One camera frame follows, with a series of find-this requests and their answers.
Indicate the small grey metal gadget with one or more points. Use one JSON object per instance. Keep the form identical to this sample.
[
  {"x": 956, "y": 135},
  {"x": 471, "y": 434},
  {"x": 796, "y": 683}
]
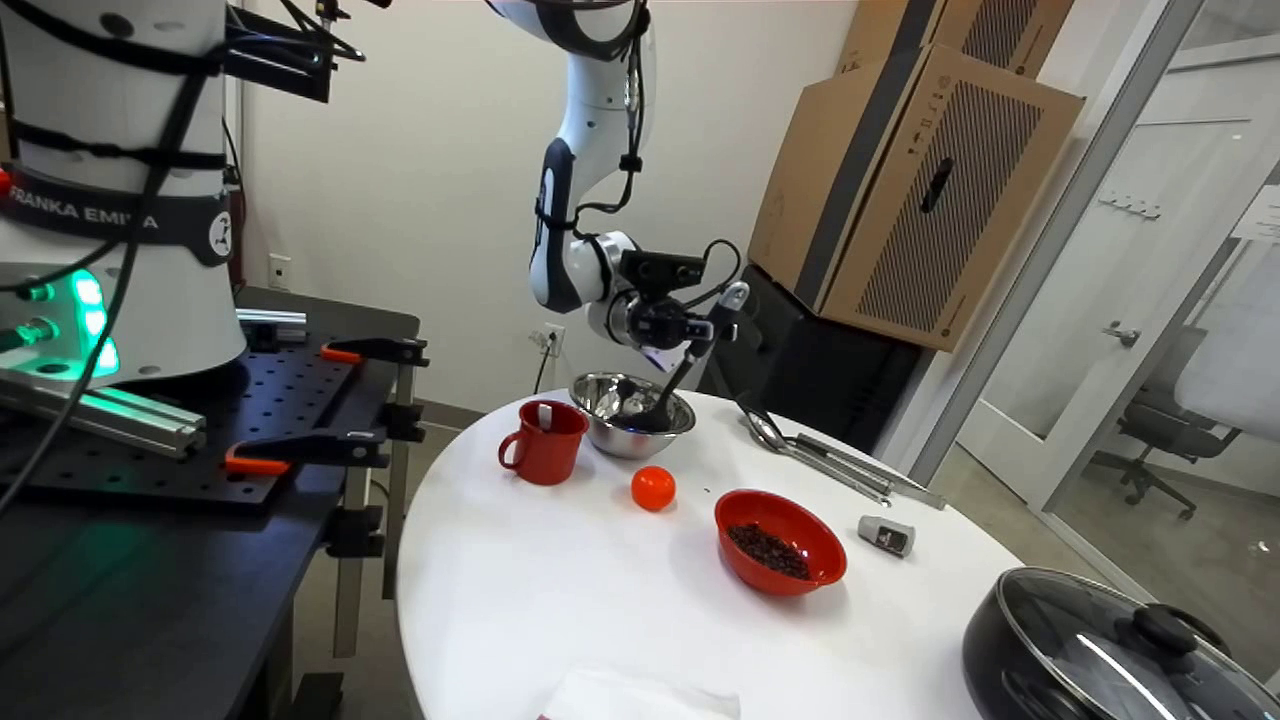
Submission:
[{"x": 887, "y": 539}]

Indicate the large cardboard box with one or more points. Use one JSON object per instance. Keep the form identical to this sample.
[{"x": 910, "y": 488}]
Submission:
[{"x": 972, "y": 200}]

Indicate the dark beans pile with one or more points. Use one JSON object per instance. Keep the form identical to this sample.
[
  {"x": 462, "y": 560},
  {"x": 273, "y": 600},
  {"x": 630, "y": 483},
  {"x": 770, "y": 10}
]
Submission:
[{"x": 770, "y": 550}]

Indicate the white door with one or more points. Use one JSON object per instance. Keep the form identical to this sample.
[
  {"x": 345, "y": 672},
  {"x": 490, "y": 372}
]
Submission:
[{"x": 1106, "y": 265}]

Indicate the silver metal bowl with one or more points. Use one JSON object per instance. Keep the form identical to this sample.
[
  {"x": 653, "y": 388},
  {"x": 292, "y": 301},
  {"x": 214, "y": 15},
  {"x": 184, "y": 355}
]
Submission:
[{"x": 626, "y": 436}]

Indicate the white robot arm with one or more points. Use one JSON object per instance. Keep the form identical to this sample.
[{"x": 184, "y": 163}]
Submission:
[{"x": 574, "y": 172}]

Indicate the black drawer cabinet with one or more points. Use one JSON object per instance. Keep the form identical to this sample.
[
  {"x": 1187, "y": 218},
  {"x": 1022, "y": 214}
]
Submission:
[{"x": 827, "y": 372}]

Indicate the aluminium rail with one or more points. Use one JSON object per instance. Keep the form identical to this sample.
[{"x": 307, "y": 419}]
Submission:
[{"x": 105, "y": 415}]

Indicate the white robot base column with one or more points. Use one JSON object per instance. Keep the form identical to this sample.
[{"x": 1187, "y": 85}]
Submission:
[{"x": 122, "y": 135}]

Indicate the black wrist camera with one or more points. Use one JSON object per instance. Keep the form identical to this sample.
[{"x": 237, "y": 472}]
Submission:
[{"x": 667, "y": 275}]

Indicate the black mounted device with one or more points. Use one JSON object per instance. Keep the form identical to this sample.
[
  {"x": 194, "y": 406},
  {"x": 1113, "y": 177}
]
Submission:
[{"x": 280, "y": 62}]

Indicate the white wall outlet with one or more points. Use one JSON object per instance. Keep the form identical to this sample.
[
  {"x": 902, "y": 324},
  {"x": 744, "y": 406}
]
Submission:
[{"x": 554, "y": 337}]

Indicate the red mug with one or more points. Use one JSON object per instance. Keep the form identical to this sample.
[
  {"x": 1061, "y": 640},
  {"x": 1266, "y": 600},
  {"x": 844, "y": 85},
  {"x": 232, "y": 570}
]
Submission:
[{"x": 546, "y": 461}]

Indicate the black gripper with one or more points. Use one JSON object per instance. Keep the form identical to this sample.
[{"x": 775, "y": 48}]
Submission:
[{"x": 660, "y": 322}]

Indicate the small orange ball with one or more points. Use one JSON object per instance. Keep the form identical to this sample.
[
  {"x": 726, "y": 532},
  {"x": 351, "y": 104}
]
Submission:
[{"x": 653, "y": 488}]

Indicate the small metal teaspoon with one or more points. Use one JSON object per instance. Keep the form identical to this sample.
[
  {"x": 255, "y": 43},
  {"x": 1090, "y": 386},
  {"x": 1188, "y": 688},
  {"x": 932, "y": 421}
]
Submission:
[{"x": 542, "y": 415}]

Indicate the office chair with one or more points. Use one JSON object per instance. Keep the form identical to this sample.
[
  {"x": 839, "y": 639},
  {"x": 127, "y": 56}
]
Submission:
[{"x": 1175, "y": 426}]

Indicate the white towel red stripes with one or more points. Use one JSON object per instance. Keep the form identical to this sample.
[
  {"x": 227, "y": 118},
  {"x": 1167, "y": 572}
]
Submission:
[{"x": 642, "y": 697}]

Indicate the silver metal tongs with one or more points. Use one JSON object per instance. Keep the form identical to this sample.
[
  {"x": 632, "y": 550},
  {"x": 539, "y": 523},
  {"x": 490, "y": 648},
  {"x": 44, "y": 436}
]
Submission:
[{"x": 840, "y": 465}]

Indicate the black pot glass lid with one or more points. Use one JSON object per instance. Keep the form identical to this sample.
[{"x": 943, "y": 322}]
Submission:
[{"x": 1065, "y": 665}]

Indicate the black perforated robot table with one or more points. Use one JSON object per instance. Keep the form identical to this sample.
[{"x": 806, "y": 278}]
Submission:
[{"x": 132, "y": 600}]

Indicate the red bowl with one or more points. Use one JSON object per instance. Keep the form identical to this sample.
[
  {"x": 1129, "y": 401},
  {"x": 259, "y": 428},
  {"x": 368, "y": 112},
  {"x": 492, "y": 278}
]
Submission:
[{"x": 812, "y": 566}]

